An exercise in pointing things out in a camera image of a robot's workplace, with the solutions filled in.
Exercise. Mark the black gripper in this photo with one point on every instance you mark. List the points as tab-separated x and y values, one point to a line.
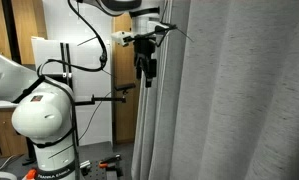
144	48

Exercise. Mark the grey textured curtain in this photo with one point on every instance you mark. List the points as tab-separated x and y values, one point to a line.
239	100

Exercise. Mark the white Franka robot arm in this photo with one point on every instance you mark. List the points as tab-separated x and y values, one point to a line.
42	116

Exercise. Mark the wooden door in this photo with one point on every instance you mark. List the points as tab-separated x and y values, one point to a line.
122	66

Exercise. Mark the white panel board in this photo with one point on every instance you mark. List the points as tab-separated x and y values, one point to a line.
85	53

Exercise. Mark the black perforated workbench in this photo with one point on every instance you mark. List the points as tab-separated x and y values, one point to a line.
95	173

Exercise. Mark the black vertical pole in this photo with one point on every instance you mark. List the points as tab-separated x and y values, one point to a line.
12	33

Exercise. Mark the wooden base cabinet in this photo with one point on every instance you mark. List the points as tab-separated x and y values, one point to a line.
5	133

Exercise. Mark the white rounded object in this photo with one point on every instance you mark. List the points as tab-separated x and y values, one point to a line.
0	175

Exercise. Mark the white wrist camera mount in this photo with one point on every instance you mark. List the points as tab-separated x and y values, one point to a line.
120	37

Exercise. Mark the black camera stand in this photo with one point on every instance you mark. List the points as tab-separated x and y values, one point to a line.
102	99

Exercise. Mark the wooden wall cabinet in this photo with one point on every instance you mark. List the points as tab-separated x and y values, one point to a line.
29	26

